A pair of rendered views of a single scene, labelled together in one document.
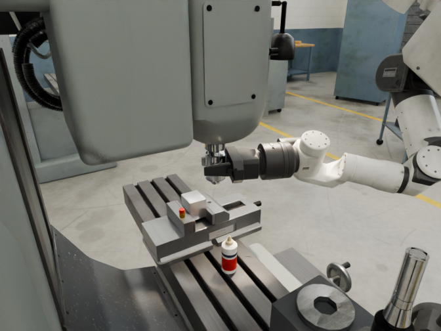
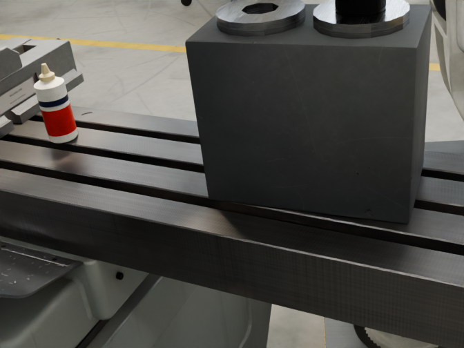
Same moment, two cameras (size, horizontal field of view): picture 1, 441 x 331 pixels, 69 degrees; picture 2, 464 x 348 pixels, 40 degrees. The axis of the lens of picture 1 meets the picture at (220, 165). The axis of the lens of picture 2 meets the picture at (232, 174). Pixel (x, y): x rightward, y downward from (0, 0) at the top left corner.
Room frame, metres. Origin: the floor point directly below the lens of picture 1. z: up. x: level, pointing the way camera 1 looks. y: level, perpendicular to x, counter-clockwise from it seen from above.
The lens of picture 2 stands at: (-0.14, 0.20, 1.33)
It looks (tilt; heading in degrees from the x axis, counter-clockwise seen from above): 31 degrees down; 329
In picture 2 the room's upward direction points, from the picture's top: 7 degrees counter-clockwise
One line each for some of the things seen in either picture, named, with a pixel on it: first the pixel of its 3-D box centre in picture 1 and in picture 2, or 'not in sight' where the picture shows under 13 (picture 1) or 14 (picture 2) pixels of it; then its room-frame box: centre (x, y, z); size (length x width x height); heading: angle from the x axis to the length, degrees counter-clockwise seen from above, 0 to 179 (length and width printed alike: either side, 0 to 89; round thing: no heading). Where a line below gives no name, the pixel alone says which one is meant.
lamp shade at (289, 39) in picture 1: (281, 45); not in sight; (0.87, -0.15, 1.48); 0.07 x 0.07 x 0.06
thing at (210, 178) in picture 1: (215, 167); not in sight; (0.68, 0.01, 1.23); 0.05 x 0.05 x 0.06
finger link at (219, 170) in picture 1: (218, 171); not in sight; (0.65, 0.01, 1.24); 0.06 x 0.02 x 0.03; 99
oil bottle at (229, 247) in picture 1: (229, 253); (54, 101); (0.67, -0.02, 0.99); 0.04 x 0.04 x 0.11
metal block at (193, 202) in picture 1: (193, 205); not in sight; (0.80, 0.08, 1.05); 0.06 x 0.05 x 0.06; 31
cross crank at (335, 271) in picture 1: (331, 280); not in sight; (0.93, -0.42, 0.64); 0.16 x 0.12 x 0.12; 119
